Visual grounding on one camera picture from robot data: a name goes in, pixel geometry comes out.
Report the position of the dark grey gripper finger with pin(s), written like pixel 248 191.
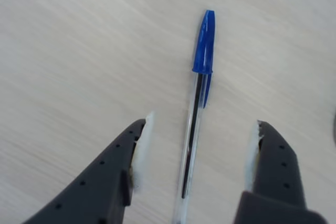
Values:
pixel 99 176
pixel 278 182

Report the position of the blue capped clear ballpoint pen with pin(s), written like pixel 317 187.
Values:
pixel 204 45

